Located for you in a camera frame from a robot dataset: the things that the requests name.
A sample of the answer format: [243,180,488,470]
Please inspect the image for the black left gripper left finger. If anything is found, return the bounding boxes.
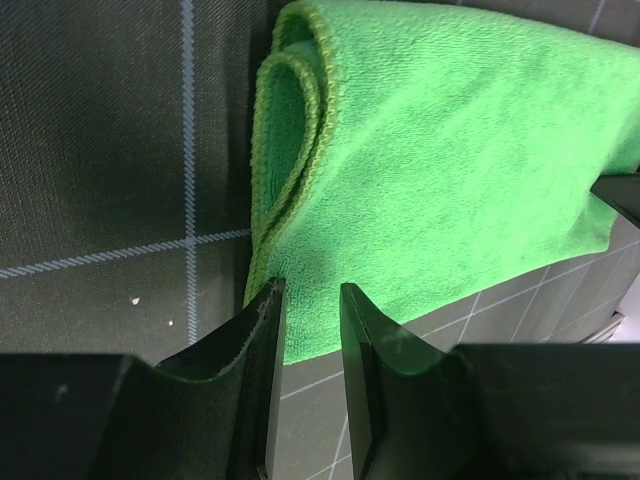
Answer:
[1,278,286,479]

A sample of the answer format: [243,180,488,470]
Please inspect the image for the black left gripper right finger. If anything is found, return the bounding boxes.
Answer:
[340,283,639,479]

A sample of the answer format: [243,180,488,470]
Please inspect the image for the green microfiber towel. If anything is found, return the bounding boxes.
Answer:
[246,1,639,365]

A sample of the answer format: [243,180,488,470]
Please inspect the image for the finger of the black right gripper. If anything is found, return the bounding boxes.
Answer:
[590,172,640,225]

